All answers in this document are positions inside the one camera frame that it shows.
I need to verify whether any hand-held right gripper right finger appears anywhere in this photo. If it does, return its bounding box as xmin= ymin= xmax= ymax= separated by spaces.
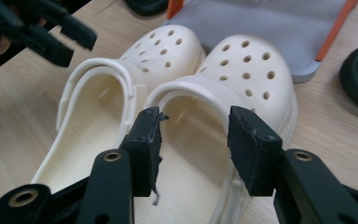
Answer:
xmin=227 ymin=105 xmax=283 ymax=198

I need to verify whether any cream clog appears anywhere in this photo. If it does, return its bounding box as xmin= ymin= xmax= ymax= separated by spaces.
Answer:
xmin=132 ymin=34 xmax=299 ymax=224
xmin=31 ymin=24 xmax=207 ymax=194

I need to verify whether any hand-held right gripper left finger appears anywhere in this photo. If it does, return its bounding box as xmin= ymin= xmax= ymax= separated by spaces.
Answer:
xmin=119 ymin=105 xmax=170 ymax=198

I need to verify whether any white two-tier shoe rack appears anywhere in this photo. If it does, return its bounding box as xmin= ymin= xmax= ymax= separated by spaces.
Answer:
xmin=163 ymin=0 xmax=358 ymax=84

